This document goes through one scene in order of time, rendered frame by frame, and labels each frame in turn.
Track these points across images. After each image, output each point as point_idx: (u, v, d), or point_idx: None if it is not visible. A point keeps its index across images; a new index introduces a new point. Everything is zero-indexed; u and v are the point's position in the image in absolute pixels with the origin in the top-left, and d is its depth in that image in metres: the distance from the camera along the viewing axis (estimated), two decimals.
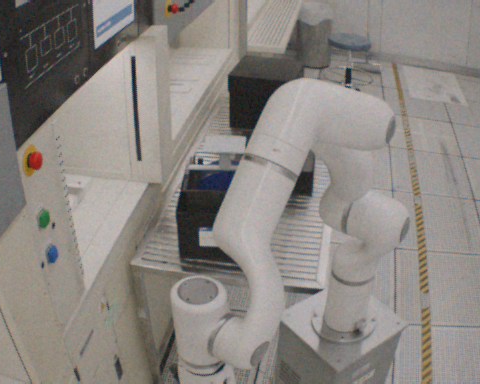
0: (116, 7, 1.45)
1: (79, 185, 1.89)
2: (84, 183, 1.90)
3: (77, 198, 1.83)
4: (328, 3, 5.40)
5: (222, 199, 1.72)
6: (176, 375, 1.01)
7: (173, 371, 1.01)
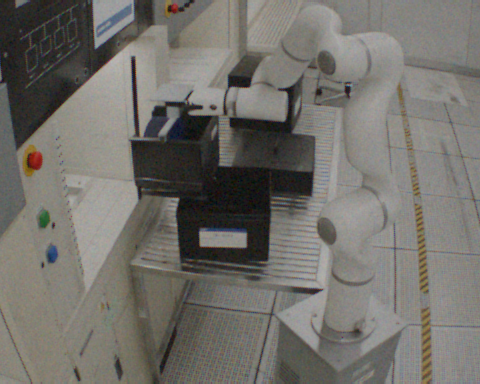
0: (116, 7, 1.45)
1: (79, 185, 1.89)
2: (84, 183, 1.90)
3: (77, 198, 1.83)
4: (328, 3, 5.40)
5: (210, 132, 1.66)
6: (194, 91, 1.65)
7: None
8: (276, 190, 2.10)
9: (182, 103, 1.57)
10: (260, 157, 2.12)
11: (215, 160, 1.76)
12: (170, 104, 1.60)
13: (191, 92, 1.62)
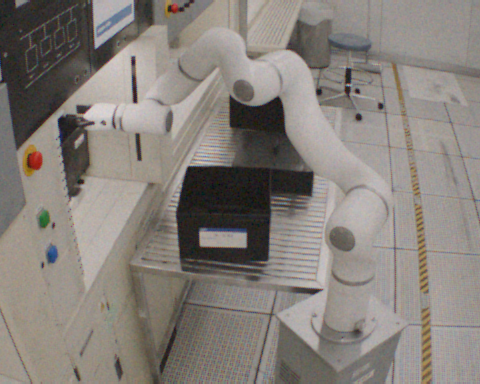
0: (116, 7, 1.45)
1: (79, 185, 1.89)
2: (84, 183, 1.90)
3: (77, 198, 1.83)
4: (328, 3, 5.40)
5: (72, 142, 1.74)
6: None
7: None
8: (276, 190, 2.10)
9: (77, 121, 1.62)
10: (260, 157, 2.12)
11: (82, 165, 1.85)
12: (70, 121, 1.64)
13: (92, 106, 1.69)
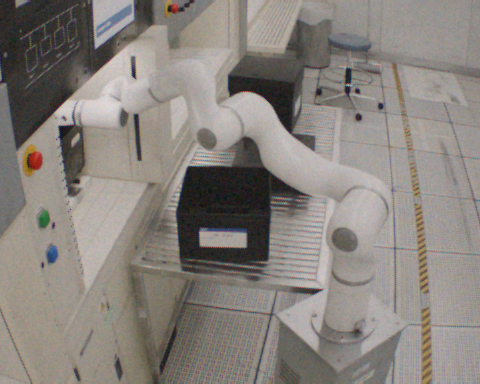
0: (116, 7, 1.45)
1: (79, 185, 1.89)
2: (84, 183, 1.90)
3: (77, 198, 1.83)
4: (328, 3, 5.40)
5: (69, 141, 1.75)
6: None
7: None
8: (276, 190, 2.10)
9: None
10: (260, 157, 2.12)
11: (78, 164, 1.86)
12: None
13: None
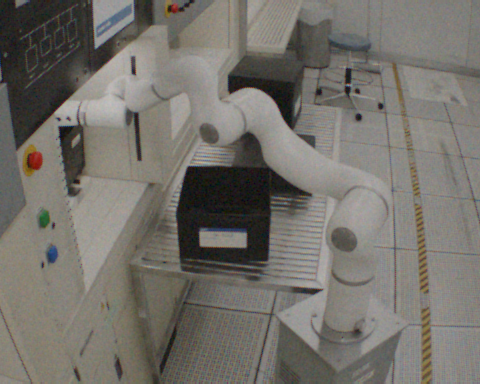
0: (116, 7, 1.45)
1: (79, 185, 1.89)
2: (84, 183, 1.90)
3: (77, 198, 1.83)
4: (328, 3, 5.40)
5: (69, 141, 1.75)
6: None
7: None
8: (276, 190, 2.10)
9: None
10: (260, 157, 2.12)
11: (78, 165, 1.86)
12: None
13: None
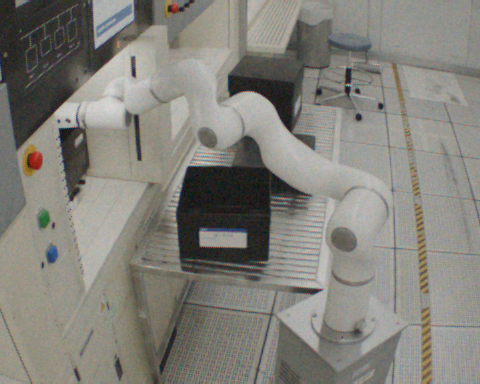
0: (116, 7, 1.45)
1: (79, 185, 1.89)
2: (84, 183, 1.90)
3: (77, 198, 1.83)
4: (328, 3, 5.40)
5: (72, 141, 1.75)
6: None
7: None
8: (276, 190, 2.10)
9: None
10: (260, 157, 2.12)
11: (83, 165, 1.86)
12: None
13: None
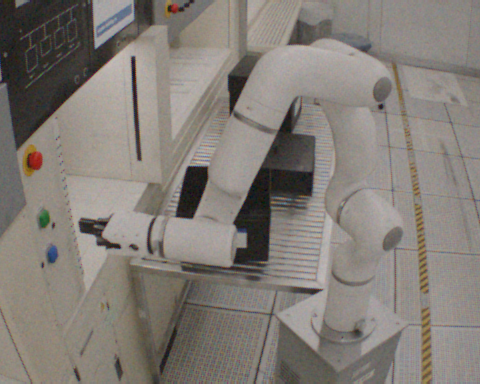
0: (116, 7, 1.45)
1: None
2: None
3: None
4: (328, 3, 5.40)
5: None
6: (111, 218, 1.20)
7: (114, 215, 1.21)
8: (276, 190, 2.10)
9: (98, 234, 1.15)
10: None
11: None
12: (85, 232, 1.18)
13: (107, 220, 1.18)
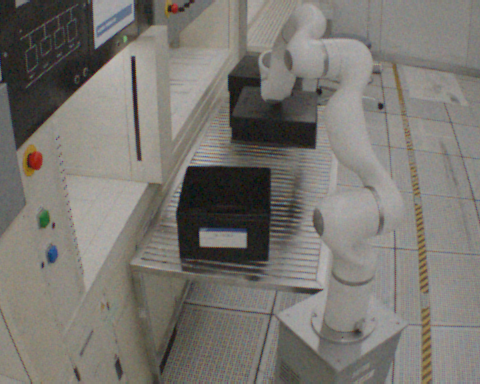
0: (116, 7, 1.45)
1: None
2: None
3: None
4: (328, 3, 5.40)
5: None
6: None
7: None
8: (278, 142, 2.00)
9: None
10: (261, 109, 2.02)
11: None
12: None
13: None
